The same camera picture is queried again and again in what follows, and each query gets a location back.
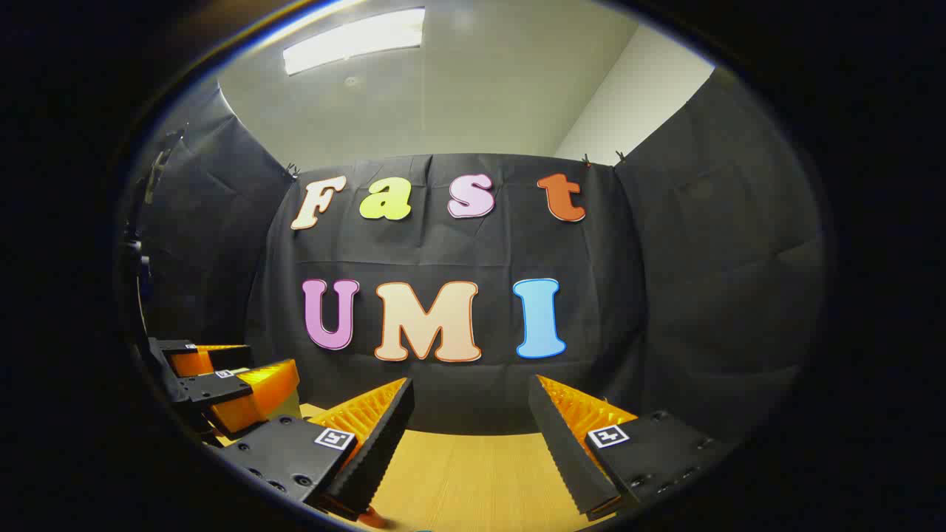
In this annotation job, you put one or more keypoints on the wooden desktop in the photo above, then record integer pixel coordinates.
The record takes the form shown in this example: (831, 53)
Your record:
(473, 480)

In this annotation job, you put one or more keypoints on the black backdrop cloth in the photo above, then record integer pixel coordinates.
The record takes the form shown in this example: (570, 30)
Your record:
(665, 295)

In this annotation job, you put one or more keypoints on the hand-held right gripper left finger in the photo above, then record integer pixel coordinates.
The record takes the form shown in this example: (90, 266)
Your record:
(373, 443)

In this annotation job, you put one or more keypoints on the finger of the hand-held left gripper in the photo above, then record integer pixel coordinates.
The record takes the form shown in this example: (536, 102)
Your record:
(255, 395)
(177, 355)

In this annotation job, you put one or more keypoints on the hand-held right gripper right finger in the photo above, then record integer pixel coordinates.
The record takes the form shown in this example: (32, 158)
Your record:
(562, 451)

